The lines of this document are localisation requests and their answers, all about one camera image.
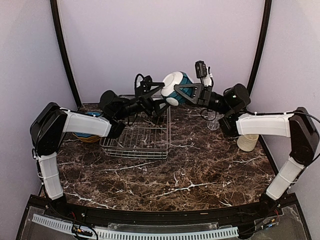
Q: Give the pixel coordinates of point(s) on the left black frame post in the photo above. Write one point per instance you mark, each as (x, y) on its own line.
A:
(63, 52)

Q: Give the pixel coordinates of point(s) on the cream ribbed cup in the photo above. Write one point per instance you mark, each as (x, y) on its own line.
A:
(247, 143)

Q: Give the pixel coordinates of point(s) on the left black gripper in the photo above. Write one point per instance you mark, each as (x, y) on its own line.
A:
(142, 99)

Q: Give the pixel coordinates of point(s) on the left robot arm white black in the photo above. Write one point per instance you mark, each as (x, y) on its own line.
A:
(51, 125)

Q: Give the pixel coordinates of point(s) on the white slotted cable duct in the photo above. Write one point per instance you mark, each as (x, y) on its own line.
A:
(117, 231)

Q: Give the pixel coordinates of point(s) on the black front rail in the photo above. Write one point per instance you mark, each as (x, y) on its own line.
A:
(236, 215)

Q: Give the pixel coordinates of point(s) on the black frame post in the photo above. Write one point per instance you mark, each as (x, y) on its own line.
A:
(260, 45)
(63, 52)

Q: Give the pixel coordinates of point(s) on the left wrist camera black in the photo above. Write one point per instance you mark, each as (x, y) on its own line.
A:
(142, 84)

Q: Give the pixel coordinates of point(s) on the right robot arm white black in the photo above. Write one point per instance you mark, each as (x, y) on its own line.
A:
(295, 127)

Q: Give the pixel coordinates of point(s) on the wire metal dish rack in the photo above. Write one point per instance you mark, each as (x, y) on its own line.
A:
(146, 137)

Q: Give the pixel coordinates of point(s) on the right black frame post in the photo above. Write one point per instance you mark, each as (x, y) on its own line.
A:
(260, 45)

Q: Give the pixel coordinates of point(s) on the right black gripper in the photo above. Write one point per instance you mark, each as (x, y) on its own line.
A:
(195, 92)

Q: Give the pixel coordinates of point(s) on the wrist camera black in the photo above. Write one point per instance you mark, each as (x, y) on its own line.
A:
(142, 84)
(201, 69)

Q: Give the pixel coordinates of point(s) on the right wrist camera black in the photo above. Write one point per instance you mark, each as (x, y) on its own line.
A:
(201, 69)

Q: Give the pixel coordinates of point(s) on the blue dotted plate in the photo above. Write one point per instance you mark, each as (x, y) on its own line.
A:
(93, 114)

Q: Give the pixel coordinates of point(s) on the clear glass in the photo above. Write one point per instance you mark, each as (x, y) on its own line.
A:
(213, 118)

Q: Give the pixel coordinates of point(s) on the yellow dotted scalloped plate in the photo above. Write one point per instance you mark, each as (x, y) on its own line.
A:
(87, 138)

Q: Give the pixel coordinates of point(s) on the white right gripper bracket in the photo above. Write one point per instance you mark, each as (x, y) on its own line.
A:
(208, 80)

